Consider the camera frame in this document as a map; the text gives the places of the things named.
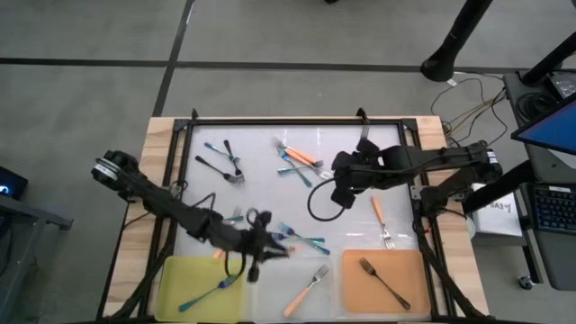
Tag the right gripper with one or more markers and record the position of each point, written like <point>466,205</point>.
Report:
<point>364,171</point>

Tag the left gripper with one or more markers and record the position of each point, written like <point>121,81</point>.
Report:
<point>256,247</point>

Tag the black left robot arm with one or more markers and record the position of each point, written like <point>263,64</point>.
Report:
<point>171,204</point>

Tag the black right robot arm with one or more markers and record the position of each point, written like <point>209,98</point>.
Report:
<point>450,157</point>

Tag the clear plastic tray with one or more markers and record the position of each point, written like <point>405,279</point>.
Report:
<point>270,279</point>

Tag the white table mat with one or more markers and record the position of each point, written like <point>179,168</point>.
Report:
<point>270,198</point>

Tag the yellow plastic tray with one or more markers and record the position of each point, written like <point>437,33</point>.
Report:
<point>189,279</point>

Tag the orange plastic tray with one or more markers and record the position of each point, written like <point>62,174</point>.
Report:
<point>405,270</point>

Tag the black stand strut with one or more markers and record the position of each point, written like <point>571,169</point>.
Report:
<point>499,189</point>

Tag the black floor pole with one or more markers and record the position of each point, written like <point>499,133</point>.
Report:
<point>454,36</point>

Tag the white printed paper box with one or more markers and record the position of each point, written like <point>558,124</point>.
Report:
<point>495,220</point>

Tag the computer monitor blue screen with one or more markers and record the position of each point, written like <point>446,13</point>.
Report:
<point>553,130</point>

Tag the black computer keyboard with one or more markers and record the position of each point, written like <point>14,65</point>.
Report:
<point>555,209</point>

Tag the black power adapter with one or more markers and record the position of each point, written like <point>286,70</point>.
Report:
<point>562,85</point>

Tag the black monitor stand pole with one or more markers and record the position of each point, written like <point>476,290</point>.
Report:
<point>553,56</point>

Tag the black caster wheel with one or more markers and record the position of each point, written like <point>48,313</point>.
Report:
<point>525,283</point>

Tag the grey equipment cart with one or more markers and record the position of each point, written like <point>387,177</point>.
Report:
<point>558,261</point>

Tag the grey metal stand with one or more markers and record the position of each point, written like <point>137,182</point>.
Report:
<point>27,211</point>

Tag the black device blue light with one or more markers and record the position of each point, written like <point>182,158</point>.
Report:
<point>13,182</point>

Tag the black frame clamp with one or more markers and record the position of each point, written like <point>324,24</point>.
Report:
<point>194,113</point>
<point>362,114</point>

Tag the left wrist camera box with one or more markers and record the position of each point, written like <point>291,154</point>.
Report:
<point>264,218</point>

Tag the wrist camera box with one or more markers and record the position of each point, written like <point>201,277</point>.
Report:
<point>343,198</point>
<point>264,218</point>

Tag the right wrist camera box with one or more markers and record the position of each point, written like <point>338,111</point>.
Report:
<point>343,198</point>

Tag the black table frame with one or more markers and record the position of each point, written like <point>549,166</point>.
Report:
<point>292,121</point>

